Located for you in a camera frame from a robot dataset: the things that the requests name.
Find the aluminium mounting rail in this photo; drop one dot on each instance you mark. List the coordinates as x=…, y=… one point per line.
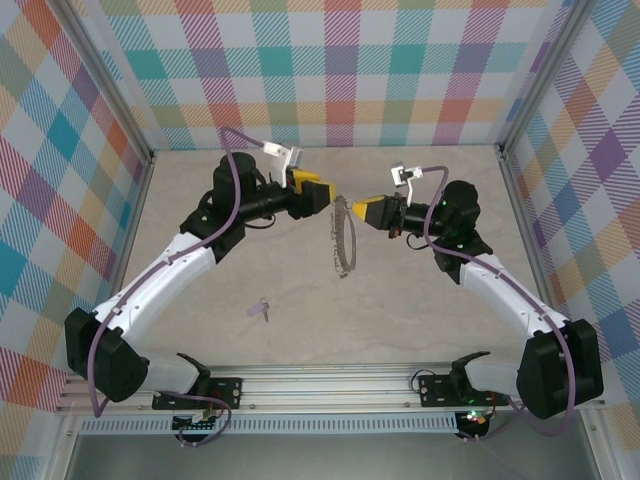
x=325, y=387

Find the right controller board with lights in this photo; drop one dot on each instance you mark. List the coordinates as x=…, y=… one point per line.
x=475, y=420

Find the left controller board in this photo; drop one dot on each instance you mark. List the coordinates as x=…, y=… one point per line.
x=197, y=427

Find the large metal keyring with rings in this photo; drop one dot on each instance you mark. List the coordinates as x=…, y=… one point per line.
x=342, y=272

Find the aluminium frame post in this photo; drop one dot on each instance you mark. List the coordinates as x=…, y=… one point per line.
x=110, y=85
x=545, y=75

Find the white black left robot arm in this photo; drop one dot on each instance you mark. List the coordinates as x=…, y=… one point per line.
x=150, y=285

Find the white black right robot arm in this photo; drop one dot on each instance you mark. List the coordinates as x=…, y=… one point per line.
x=510, y=295

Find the key with purple tag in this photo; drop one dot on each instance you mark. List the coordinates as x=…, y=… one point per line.
x=256, y=308

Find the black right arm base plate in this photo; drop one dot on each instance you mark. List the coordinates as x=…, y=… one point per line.
x=435, y=390

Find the grey metal shelf panel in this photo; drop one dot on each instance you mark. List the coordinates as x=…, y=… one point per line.
x=325, y=457

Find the aluminium side rail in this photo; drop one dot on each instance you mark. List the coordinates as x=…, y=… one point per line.
x=531, y=250
x=132, y=225

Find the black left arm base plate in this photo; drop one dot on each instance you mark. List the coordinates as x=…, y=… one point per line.
x=230, y=392

